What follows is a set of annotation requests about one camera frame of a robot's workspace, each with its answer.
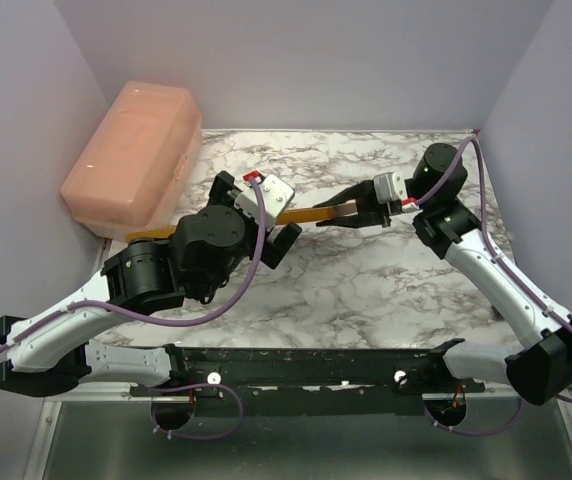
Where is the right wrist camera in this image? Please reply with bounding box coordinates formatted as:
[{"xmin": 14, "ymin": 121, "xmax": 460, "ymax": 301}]
[{"xmin": 373, "ymin": 172, "xmax": 419, "ymax": 215}]

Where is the brown wooden picture frame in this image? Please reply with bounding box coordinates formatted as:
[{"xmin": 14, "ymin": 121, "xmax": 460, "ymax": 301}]
[{"xmin": 125, "ymin": 201, "xmax": 357, "ymax": 243}]

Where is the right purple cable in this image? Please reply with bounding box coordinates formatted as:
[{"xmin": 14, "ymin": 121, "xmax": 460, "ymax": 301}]
[{"xmin": 415, "ymin": 136, "xmax": 572, "ymax": 437}]

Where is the pink translucent plastic storage box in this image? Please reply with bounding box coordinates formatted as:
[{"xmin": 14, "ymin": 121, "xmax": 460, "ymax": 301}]
[{"xmin": 60, "ymin": 81, "xmax": 202, "ymax": 240}]

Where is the aluminium extrusion frame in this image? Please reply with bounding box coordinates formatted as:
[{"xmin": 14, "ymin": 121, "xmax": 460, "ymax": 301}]
[{"xmin": 8, "ymin": 132, "xmax": 572, "ymax": 479}]

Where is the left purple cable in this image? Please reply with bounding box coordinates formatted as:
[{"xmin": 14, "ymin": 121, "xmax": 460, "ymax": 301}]
[{"xmin": 0, "ymin": 181, "xmax": 268, "ymax": 442}]

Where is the black mounting base rail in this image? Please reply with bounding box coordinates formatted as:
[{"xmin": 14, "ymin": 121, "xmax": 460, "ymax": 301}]
[{"xmin": 131, "ymin": 346, "xmax": 485, "ymax": 417}]

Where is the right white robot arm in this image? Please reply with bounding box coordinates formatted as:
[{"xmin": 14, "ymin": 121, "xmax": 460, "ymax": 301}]
[{"xmin": 316, "ymin": 135, "xmax": 572, "ymax": 405}]

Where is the purple cable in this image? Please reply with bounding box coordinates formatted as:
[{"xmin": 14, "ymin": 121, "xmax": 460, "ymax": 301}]
[
  {"xmin": 415, "ymin": 136, "xmax": 572, "ymax": 437},
  {"xmin": 0, "ymin": 181, "xmax": 268, "ymax": 442}
]

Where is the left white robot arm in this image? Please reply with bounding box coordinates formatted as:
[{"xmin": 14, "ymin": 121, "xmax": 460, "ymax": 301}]
[{"xmin": 0, "ymin": 171, "xmax": 301, "ymax": 397}]

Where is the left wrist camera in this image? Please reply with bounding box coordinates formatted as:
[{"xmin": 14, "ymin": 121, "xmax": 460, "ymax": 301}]
[{"xmin": 234, "ymin": 170, "xmax": 295, "ymax": 230}]

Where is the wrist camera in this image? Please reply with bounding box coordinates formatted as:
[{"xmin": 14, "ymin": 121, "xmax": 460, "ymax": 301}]
[
  {"xmin": 373, "ymin": 172, "xmax": 419, "ymax": 215},
  {"xmin": 234, "ymin": 170, "xmax": 295, "ymax": 230}
]

